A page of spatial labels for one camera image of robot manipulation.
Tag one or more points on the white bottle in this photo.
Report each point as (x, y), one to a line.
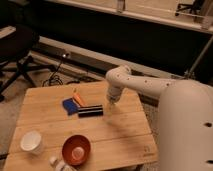
(60, 165)

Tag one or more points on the red bowl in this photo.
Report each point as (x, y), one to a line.
(76, 150)

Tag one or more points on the black rectangular box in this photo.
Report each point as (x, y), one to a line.
(90, 111)

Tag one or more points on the distant chair base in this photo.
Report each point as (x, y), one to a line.
(193, 8)

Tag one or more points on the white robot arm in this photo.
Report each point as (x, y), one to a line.
(185, 117)

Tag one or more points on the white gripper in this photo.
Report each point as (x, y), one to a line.
(114, 94)

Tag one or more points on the white paper cup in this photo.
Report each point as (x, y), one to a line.
(32, 143)

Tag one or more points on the blue sponge block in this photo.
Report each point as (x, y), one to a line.
(70, 106)

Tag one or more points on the black office chair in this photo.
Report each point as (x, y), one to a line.
(15, 57)

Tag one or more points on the orange pepper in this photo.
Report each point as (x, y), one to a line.
(78, 99)

